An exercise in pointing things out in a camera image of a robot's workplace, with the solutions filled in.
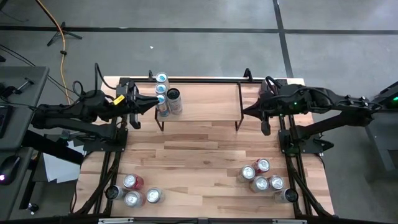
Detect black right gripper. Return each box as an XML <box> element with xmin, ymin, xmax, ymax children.
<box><xmin>241</xmin><ymin>91</ymin><xmax>282</xmax><ymax>137</ymax></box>

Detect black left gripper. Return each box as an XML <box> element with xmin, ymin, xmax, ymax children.
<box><xmin>119</xmin><ymin>86</ymin><xmax>160</xmax><ymax>130</ymax></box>

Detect blue silver Red Bull can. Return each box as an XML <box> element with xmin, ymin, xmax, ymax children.
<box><xmin>154</xmin><ymin>83</ymin><xmax>169</xmax><ymax>96</ymax></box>
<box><xmin>155</xmin><ymin>71</ymin><xmax>170</xmax><ymax>86</ymax></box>
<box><xmin>155</xmin><ymin>94</ymin><xmax>171</xmax><ymax>118</ymax></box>

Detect red Coca-Cola can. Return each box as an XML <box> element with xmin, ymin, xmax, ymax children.
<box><xmin>123</xmin><ymin>173</ymin><xmax>145</xmax><ymax>191</ymax></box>
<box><xmin>251</xmin><ymin>157</ymin><xmax>271</xmax><ymax>175</ymax></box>
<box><xmin>258</xmin><ymin>79</ymin><xmax>270</xmax><ymax>97</ymax></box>

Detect white floral Celsius can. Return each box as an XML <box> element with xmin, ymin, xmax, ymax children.
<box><xmin>166</xmin><ymin>87</ymin><xmax>183</xmax><ymax>115</ymax></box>

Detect wooden shelf black metal legs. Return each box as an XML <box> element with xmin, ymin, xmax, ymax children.
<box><xmin>154</xmin><ymin>81</ymin><xmax>245</xmax><ymax>134</ymax></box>

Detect silver Diet Coke can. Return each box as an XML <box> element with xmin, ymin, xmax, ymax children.
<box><xmin>236</xmin><ymin>164</ymin><xmax>257</xmax><ymax>184</ymax></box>

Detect silver drink can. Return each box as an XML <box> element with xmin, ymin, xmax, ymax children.
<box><xmin>123</xmin><ymin>190</ymin><xmax>146</xmax><ymax>208</ymax></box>
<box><xmin>267</xmin><ymin>174</ymin><xmax>285</xmax><ymax>192</ymax></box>
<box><xmin>145</xmin><ymin>186</ymin><xmax>166</xmax><ymax>205</ymax></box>
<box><xmin>248</xmin><ymin>175</ymin><xmax>270</xmax><ymax>194</ymax></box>

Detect black-topped slim can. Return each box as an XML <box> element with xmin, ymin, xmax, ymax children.
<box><xmin>272</xmin><ymin>187</ymin><xmax>300</xmax><ymax>204</ymax></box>
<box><xmin>104</xmin><ymin>184</ymin><xmax>125</xmax><ymax>201</ymax></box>

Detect black desk strut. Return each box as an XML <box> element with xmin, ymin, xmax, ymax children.
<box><xmin>21</xmin><ymin>129</ymin><xmax>85</xmax><ymax>166</ymax></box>

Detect white paper sheets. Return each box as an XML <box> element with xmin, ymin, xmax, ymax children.
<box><xmin>42</xmin><ymin>141</ymin><xmax>85</xmax><ymax>184</ymax></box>

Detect black tripod base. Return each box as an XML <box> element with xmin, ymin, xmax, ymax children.
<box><xmin>46</xmin><ymin>21</ymin><xmax>83</xmax><ymax>47</ymax></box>

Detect grey desk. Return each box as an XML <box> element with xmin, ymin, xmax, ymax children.
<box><xmin>0</xmin><ymin>65</ymin><xmax>50</xmax><ymax>152</ymax></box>
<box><xmin>0</xmin><ymin>146</ymin><xmax>34</xmax><ymax>221</ymax></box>

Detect grey side table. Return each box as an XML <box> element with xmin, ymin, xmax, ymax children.
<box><xmin>341</xmin><ymin>93</ymin><xmax>398</xmax><ymax>183</ymax></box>

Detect black clamp tool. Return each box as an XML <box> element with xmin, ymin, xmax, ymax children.
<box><xmin>0</xmin><ymin>77</ymin><xmax>35</xmax><ymax>98</ymax></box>

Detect black keyboard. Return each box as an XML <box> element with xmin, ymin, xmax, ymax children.
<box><xmin>0</xmin><ymin>105</ymin><xmax>14</xmax><ymax>139</ymax></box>

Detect black computer mouse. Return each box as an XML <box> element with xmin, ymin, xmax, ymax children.
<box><xmin>0</xmin><ymin>154</ymin><xmax>22</xmax><ymax>187</ymax></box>

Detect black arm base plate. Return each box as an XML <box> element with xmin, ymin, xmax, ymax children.
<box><xmin>83</xmin><ymin>127</ymin><xmax>129</xmax><ymax>152</ymax></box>
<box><xmin>278</xmin><ymin>129</ymin><xmax>335</xmax><ymax>154</ymax></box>

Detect black aluminium table frame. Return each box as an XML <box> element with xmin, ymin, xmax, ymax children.
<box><xmin>70</xmin><ymin>77</ymin><xmax>336</xmax><ymax>224</ymax></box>

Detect yellow cable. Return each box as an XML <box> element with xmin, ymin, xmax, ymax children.
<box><xmin>34</xmin><ymin>0</ymin><xmax>70</xmax><ymax>93</ymax></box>

